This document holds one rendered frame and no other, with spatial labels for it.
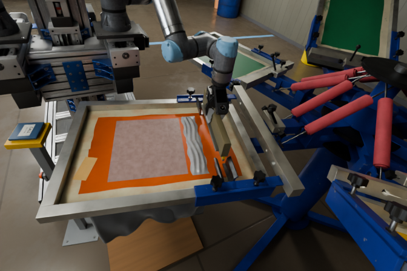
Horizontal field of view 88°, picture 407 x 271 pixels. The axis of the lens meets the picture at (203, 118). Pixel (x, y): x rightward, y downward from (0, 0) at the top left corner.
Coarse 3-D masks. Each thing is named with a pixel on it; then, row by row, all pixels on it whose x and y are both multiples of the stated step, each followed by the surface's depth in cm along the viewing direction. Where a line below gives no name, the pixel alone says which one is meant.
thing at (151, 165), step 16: (160, 144) 95; (176, 144) 96; (208, 144) 98; (96, 160) 84; (112, 160) 85; (128, 160) 86; (144, 160) 87; (160, 160) 88; (176, 160) 89; (208, 160) 91; (224, 160) 92; (96, 176) 79; (112, 176) 80; (128, 176) 81; (144, 176) 81; (160, 176) 82; (176, 176) 83; (192, 176) 84; (208, 176) 85; (224, 176) 86; (80, 192) 74
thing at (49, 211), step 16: (80, 112) 99; (80, 128) 93; (240, 128) 103; (64, 144) 84; (64, 160) 79; (256, 160) 89; (64, 176) 75; (48, 192) 69; (160, 192) 73; (176, 192) 74; (192, 192) 75; (48, 208) 65; (64, 208) 66; (80, 208) 66; (96, 208) 67; (112, 208) 67; (128, 208) 69; (144, 208) 71
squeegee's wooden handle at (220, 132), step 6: (204, 90) 102; (204, 96) 102; (204, 102) 103; (216, 114) 88; (216, 120) 85; (216, 126) 84; (222, 126) 83; (216, 132) 85; (222, 132) 80; (216, 138) 85; (222, 138) 78; (228, 138) 79; (222, 144) 78; (228, 144) 77; (222, 150) 78; (228, 150) 79; (222, 156) 81
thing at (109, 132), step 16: (96, 128) 97; (112, 128) 98; (128, 128) 100; (144, 128) 101; (160, 128) 102; (176, 128) 103; (96, 144) 90; (112, 144) 91; (128, 144) 92; (144, 144) 93
